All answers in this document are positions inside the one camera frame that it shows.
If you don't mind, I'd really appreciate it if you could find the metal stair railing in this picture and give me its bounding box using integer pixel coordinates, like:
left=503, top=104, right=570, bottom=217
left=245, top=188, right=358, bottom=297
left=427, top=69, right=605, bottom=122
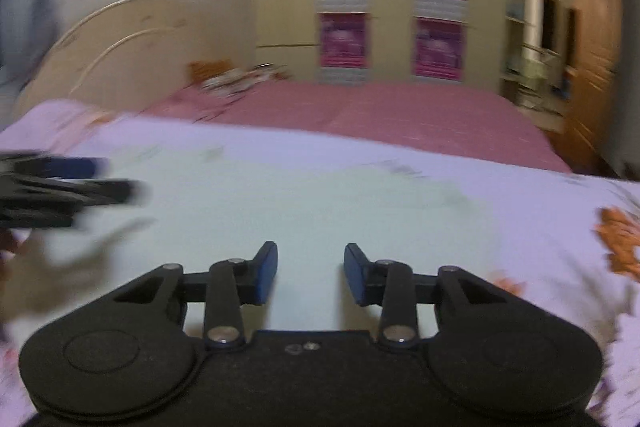
left=519, top=44, right=564, bottom=108

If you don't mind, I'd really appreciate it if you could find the cream wardrobe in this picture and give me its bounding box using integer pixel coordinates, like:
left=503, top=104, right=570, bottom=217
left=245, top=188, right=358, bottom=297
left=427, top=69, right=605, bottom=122
left=247, top=0, right=527, bottom=96

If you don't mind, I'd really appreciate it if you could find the light green knit sweater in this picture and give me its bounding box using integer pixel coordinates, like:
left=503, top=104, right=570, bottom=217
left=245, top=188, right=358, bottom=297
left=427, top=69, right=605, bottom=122
left=65, top=141, right=501, bottom=334

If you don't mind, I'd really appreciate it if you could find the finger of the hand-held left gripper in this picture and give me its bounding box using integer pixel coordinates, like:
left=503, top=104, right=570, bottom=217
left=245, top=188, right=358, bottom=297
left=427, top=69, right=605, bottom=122
left=15, top=154, right=110, bottom=178
left=47, top=178, right=152, bottom=209

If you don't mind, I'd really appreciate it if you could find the open shelf unit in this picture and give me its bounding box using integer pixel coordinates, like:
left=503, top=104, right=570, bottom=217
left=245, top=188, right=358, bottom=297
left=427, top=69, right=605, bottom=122
left=500, top=0, right=532, bottom=98

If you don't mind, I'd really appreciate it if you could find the pale green towel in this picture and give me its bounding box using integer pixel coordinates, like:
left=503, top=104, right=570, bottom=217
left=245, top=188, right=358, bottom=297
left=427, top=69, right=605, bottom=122
left=522, top=57, right=549, bottom=91

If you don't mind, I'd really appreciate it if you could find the orange patterned cloth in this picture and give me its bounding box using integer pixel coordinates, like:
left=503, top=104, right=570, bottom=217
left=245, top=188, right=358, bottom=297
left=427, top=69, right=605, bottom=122
left=187, top=59, right=236, bottom=83

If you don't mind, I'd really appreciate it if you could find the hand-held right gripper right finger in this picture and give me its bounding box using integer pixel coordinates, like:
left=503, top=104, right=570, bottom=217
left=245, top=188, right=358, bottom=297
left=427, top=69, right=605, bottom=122
left=343, top=242, right=507, bottom=352

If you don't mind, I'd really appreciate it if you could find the pink bed sheet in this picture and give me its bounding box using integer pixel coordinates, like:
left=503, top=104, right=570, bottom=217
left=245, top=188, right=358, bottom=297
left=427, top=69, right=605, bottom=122
left=141, top=79, right=574, bottom=174

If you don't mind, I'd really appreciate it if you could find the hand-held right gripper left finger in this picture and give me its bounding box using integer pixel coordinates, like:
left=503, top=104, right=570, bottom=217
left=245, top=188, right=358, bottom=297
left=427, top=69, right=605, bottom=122
left=114, top=241, right=279, bottom=352

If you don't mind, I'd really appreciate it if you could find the purple floral blanket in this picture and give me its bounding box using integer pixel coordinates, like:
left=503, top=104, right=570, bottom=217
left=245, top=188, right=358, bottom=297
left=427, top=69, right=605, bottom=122
left=0, top=99, right=640, bottom=427

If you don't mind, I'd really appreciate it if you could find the brown wooden door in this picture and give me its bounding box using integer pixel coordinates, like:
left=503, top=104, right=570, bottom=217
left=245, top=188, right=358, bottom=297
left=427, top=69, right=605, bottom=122
left=564, top=0, right=624, bottom=168

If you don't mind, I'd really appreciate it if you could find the cream curved headboard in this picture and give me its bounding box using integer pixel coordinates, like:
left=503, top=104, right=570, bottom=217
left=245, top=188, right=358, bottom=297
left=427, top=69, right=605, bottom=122
left=10, top=0, right=237, bottom=124

